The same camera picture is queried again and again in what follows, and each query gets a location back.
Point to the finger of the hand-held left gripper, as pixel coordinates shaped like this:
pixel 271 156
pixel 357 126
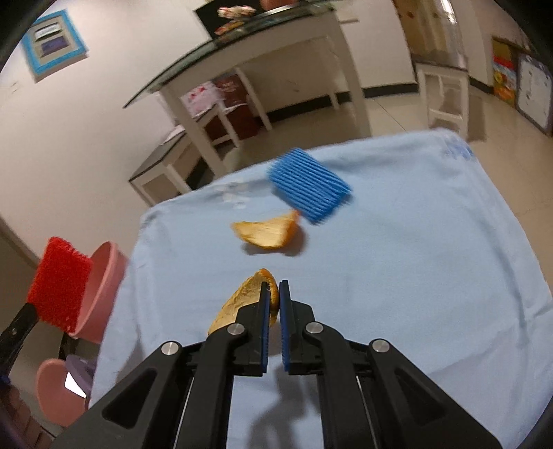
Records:
pixel 17 334

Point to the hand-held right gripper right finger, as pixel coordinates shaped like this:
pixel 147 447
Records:
pixel 284 328

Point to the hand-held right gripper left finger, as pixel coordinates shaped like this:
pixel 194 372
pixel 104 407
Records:
pixel 264 328

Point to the orange peel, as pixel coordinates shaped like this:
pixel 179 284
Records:
pixel 242 298

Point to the red foam net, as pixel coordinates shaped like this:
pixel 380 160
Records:
pixel 58 285

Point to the golden pastry piece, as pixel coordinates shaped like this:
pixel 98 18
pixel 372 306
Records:
pixel 268 233

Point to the pink plastic bucket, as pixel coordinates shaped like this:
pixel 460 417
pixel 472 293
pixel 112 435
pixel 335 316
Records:
pixel 103 293

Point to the blue foam net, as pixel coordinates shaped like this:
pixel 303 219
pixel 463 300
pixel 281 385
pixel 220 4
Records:
pixel 309 185

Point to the pink plate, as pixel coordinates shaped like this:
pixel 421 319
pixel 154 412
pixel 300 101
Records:
pixel 56 388

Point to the purple object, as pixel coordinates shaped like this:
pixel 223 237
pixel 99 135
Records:
pixel 77 367

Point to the blue floral table cloth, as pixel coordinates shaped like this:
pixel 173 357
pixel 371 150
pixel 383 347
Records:
pixel 410 259

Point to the black-top white bench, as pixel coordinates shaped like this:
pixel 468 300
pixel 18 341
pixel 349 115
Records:
pixel 164 157

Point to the white paper sheet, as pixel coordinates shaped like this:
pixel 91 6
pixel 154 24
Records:
pixel 173 134

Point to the dark red carton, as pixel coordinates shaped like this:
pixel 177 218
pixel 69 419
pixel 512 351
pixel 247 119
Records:
pixel 237 112

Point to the pink plastic bag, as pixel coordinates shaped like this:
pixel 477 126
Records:
pixel 198 98

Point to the small white side table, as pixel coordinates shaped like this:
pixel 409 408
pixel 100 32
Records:
pixel 440 112

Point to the white glass-top console table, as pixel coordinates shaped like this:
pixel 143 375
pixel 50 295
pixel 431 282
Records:
pixel 250 60

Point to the blue framed picture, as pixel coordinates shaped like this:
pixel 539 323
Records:
pixel 54 43

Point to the black television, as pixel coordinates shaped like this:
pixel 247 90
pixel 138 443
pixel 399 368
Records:
pixel 207 17

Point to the colourful printed box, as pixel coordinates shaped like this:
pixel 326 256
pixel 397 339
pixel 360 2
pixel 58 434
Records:
pixel 504 73

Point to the grey drawing board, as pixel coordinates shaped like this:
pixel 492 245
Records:
pixel 535 90

